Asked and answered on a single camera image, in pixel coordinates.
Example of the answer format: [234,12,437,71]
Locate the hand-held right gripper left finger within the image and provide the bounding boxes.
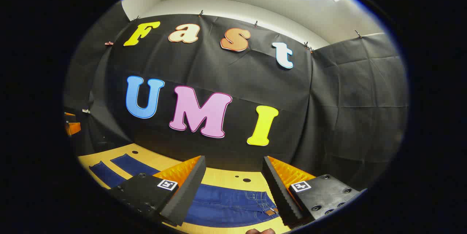
[108,155,207,227]

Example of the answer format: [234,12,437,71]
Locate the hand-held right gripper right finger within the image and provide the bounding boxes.
[262,156,367,228]

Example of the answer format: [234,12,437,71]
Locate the blue denim jeans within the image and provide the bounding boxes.
[89,153,281,228]

